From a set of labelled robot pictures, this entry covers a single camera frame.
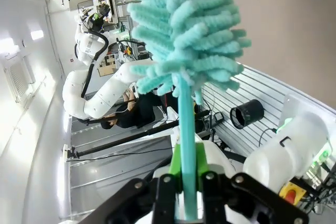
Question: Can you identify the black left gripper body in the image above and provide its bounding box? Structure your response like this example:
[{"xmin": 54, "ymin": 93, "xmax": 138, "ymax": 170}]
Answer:
[{"xmin": 83, "ymin": 12, "xmax": 105, "ymax": 33}]

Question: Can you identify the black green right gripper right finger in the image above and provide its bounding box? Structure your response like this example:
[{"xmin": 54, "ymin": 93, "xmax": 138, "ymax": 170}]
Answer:
[{"xmin": 194, "ymin": 142, "xmax": 310, "ymax": 224}]

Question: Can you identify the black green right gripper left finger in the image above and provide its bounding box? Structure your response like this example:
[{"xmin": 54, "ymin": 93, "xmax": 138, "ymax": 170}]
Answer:
[{"xmin": 78, "ymin": 144, "xmax": 184, "ymax": 224}]

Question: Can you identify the teal microfiber duster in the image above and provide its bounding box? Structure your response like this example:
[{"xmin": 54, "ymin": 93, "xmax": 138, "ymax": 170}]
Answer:
[{"xmin": 127, "ymin": 0, "xmax": 253, "ymax": 221}]

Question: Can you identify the brown cardboard box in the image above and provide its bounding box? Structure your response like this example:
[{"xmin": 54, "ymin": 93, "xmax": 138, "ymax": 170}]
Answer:
[{"xmin": 97, "ymin": 53, "xmax": 118, "ymax": 77}]

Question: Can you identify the yellow red emergency stop button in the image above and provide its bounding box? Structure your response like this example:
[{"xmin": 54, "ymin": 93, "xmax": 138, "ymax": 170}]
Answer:
[{"xmin": 278, "ymin": 181, "xmax": 307, "ymax": 204}]

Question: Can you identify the black mesh cup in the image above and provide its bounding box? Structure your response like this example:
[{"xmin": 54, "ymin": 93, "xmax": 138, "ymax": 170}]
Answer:
[{"xmin": 230, "ymin": 99, "xmax": 265, "ymax": 130}]

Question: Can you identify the seated person in black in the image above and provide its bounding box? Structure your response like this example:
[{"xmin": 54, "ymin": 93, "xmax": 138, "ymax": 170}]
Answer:
[{"xmin": 101, "ymin": 91, "xmax": 165, "ymax": 130}]

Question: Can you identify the white ceiling air vent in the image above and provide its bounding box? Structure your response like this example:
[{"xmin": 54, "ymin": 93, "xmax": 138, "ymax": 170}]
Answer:
[{"xmin": 2, "ymin": 56, "xmax": 36, "ymax": 104}]

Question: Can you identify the black cable hose on arm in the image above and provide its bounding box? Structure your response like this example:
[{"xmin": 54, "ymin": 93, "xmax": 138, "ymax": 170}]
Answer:
[{"xmin": 80, "ymin": 31, "xmax": 110, "ymax": 99}]

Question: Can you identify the black camera boom pole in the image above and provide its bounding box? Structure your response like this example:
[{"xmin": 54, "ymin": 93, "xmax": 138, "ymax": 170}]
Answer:
[{"xmin": 65, "ymin": 120, "xmax": 181, "ymax": 161}]

